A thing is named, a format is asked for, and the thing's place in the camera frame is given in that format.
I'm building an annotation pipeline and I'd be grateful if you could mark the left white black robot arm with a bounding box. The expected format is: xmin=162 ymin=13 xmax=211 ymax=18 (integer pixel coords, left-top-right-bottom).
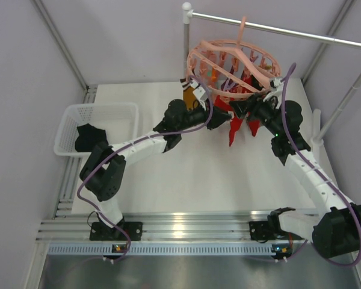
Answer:
xmin=79 ymin=99 xmax=231 ymax=241

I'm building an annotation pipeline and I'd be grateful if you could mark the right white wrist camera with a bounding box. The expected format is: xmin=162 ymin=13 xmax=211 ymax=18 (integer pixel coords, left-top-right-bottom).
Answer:
xmin=270 ymin=77 xmax=285 ymax=92

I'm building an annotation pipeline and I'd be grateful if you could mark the white plastic mesh basket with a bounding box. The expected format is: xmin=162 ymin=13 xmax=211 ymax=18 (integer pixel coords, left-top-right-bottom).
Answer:
xmin=54 ymin=102 xmax=139 ymax=158

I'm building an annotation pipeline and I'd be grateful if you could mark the silver white clothes rack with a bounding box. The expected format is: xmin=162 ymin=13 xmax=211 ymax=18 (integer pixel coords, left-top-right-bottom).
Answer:
xmin=180 ymin=2 xmax=361 ymax=151

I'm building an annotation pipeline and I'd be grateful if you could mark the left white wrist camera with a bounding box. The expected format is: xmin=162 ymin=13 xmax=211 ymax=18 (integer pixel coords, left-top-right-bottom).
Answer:
xmin=190 ymin=79 xmax=208 ymax=109

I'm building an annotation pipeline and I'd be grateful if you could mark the mustard yellow striped sock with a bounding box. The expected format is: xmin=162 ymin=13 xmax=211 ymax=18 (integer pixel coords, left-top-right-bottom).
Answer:
xmin=180 ymin=78 xmax=199 ymax=111

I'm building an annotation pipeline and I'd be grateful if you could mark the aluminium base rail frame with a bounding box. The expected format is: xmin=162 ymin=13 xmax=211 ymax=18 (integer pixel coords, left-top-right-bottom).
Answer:
xmin=38 ymin=82 xmax=316 ymax=248

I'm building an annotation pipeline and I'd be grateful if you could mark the red white santa sock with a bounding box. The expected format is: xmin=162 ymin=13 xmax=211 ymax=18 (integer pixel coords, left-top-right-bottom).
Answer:
xmin=214 ymin=95 xmax=232 ymax=111

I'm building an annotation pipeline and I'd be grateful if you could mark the pink round clip hanger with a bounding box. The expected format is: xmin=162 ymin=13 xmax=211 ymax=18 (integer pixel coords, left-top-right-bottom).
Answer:
xmin=185 ymin=16 xmax=282 ymax=102

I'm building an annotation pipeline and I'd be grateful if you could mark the red black sock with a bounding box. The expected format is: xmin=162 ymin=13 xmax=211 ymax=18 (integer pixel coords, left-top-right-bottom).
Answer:
xmin=229 ymin=116 xmax=243 ymax=146

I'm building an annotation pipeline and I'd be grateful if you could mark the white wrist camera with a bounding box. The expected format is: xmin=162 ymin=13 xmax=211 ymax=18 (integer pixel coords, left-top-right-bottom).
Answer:
xmin=190 ymin=79 xmax=208 ymax=109
xmin=270 ymin=77 xmax=285 ymax=92

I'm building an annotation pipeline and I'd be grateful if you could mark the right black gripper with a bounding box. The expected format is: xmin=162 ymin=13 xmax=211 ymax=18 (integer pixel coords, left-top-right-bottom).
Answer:
xmin=229 ymin=91 xmax=283 ymax=137

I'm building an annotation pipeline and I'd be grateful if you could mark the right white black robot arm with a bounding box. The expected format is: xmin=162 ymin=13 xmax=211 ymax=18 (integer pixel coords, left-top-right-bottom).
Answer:
xmin=229 ymin=95 xmax=361 ymax=259

